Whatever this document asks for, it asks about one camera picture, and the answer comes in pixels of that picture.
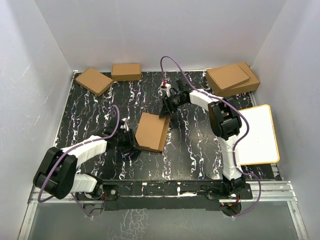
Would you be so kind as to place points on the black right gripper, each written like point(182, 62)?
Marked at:
point(166, 110)

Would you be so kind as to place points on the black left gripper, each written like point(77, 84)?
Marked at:
point(132, 145)

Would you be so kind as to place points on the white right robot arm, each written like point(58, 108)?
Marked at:
point(225, 124)

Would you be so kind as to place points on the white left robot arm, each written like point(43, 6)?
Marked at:
point(57, 174)

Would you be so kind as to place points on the small cardboard box top right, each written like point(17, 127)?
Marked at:
point(225, 78)

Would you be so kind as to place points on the large cardboard box bottom right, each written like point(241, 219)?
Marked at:
point(250, 86)

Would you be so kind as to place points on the white board with yellow rim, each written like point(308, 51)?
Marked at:
point(260, 145)

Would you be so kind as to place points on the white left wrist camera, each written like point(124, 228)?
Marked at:
point(124, 125)

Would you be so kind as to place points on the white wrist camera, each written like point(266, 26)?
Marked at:
point(124, 125)
point(166, 87)

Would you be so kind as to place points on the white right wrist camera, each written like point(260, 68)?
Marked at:
point(166, 87)

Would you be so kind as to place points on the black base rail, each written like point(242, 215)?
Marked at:
point(211, 195)

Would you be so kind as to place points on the aluminium frame rail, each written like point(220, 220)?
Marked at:
point(277, 215)

